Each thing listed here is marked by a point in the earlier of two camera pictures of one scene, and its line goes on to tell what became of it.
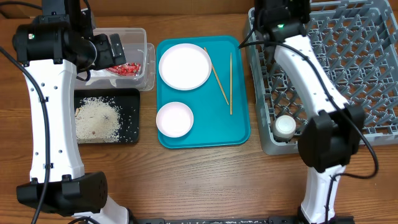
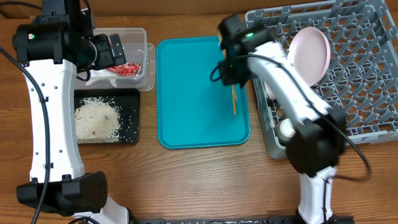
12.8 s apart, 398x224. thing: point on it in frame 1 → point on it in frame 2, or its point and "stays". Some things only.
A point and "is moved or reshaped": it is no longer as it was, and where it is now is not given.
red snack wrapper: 128,69 stays
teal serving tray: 220,106 stays
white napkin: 100,74 stays
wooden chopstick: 216,76 → 234,94
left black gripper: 107,58 stays
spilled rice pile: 98,119 stays
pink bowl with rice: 175,119 → 269,90
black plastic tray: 128,100 stays
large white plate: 185,66 is moved or reshaped
